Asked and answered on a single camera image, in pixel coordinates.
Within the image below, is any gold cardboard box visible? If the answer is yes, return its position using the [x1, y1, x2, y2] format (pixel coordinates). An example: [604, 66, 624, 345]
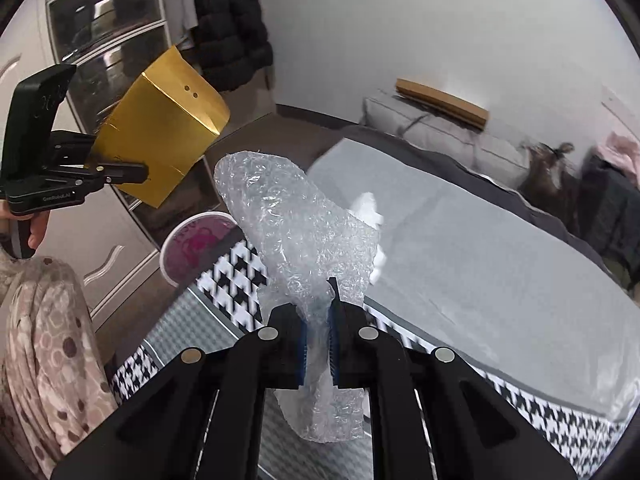
[89, 47, 230, 208]

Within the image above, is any clear bubble wrap sheet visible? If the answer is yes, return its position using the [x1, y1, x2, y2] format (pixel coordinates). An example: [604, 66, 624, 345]
[214, 151, 380, 443]

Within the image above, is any white tissue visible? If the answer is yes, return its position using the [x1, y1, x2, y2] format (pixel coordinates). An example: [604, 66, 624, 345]
[349, 192, 386, 285]

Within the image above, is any white trash bin pink liner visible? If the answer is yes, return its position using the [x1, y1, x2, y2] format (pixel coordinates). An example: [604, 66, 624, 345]
[160, 210, 236, 287]

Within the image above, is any person's left hand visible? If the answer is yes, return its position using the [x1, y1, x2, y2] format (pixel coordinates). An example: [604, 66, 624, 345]
[1, 200, 50, 252]

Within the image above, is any houndstooth grey bed cover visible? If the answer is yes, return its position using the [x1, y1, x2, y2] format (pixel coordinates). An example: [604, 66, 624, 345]
[109, 136, 640, 480]

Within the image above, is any white drawer storage unit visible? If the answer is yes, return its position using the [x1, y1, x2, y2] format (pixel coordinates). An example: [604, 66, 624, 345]
[44, 0, 202, 212]

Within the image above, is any black puffer jacket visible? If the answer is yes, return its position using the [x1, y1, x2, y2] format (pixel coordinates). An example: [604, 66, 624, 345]
[192, 0, 273, 92]

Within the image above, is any patterned fleece left sleeve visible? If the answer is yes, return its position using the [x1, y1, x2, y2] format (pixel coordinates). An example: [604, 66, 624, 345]
[1, 255, 117, 479]

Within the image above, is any grey zip storage bag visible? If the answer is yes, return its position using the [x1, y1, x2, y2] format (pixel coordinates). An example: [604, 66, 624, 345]
[360, 91, 529, 188]

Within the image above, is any brown flat cardboard box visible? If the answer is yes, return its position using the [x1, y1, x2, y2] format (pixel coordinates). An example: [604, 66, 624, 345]
[395, 78, 489, 130]

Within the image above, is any brown tied plastic bag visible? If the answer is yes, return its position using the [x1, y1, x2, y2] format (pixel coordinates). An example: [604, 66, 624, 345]
[518, 142, 579, 233]

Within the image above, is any black large duffel bag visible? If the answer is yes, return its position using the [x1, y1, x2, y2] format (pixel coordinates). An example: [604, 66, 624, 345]
[576, 155, 640, 285]

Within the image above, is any pink clothes pile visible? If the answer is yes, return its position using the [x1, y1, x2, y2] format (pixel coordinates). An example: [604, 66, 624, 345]
[594, 132, 640, 188]

